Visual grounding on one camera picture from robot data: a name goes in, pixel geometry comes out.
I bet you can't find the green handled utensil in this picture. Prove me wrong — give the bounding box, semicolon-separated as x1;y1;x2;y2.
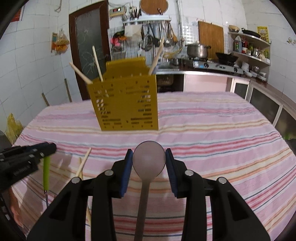
43;156;50;207

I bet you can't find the wooden chopstick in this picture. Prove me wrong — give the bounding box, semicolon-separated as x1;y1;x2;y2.
69;62;93;85
78;157;91;227
92;46;103;82
148;38;165;75
75;148;92;177

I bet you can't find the yellow plastic bag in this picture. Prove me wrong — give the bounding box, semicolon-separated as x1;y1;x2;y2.
5;113;23;144

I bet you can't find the pink striped tablecloth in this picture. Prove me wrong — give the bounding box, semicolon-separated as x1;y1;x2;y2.
12;92;295;240

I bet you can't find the yellow perforated utensil basket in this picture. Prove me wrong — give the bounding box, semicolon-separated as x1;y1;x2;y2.
87;57;159;131

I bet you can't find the hanging orange snack bag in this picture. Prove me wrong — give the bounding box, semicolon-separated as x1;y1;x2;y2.
51;29;70;55

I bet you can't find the gas stove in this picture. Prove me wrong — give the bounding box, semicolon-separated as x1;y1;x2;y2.
182;59;244;75

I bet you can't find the hanging utensil rack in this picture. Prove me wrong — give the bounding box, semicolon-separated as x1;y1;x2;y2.
107;15;185;65

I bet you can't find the steel cooking pot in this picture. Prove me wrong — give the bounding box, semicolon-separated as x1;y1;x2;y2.
186;43;211;59

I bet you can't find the wooden cutting board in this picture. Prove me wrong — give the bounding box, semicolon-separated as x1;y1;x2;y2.
198;21;224;60

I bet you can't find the black wok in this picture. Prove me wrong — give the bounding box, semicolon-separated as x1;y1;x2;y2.
241;28;261;38

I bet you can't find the round wooden board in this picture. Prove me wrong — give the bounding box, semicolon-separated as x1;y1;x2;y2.
139;0;169;15

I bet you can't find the corner wall shelf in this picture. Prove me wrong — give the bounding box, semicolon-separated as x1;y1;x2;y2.
227;25;271;82

